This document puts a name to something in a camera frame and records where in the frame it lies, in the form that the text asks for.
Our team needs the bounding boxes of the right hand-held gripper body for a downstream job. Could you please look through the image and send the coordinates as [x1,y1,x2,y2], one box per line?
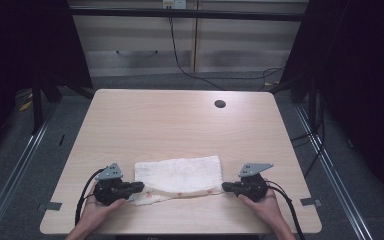
[236,162,275,204]

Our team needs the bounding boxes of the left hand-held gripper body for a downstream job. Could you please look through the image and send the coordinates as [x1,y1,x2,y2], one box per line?
[93,162,130,206]

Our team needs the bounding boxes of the white towel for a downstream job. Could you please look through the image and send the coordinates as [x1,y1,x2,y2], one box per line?
[127,155,226,207]

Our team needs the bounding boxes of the person's right hand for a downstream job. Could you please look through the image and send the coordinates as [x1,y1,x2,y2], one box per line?
[238,189,283,226]

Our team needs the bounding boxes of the person's left hand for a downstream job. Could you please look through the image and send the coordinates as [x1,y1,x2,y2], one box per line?
[79,181,127,228]

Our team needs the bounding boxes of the grey tape strip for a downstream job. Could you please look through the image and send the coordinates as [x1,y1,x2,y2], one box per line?
[299,197,323,208]
[35,201,63,212]

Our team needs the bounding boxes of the black metal stand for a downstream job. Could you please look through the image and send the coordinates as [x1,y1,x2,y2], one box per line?
[30,70,45,136]

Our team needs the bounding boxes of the yellow floor tape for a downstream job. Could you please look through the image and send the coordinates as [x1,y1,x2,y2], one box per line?
[18,99,34,113]

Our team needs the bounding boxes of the black curtain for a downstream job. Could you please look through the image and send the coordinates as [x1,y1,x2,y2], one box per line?
[279,0,384,209]
[0,0,94,164]

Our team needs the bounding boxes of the black horizontal metal bar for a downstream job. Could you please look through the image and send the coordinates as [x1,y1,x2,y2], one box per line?
[69,7,307,23]

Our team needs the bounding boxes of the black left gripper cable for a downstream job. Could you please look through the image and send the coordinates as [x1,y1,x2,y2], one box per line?
[74,167,107,227]

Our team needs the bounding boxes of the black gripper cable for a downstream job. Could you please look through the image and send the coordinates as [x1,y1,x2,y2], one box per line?
[74,167,107,227]
[265,180,307,240]

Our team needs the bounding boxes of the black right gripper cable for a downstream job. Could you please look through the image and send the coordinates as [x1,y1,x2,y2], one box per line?
[265,180,307,240]

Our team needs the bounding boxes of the black floor cables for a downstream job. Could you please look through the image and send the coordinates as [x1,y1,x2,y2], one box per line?
[289,93,327,178]

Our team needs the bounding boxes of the metal floor rail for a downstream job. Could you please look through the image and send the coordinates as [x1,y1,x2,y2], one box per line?
[0,108,58,240]
[294,104,375,240]

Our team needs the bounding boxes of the dark cabinet handle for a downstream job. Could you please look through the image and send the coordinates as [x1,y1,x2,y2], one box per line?
[115,49,160,58]

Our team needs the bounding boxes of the long black hanging cable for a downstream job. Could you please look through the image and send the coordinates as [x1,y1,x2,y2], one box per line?
[167,16,285,92]

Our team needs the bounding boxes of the white wall socket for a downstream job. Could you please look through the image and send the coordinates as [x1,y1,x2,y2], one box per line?
[162,0,187,10]

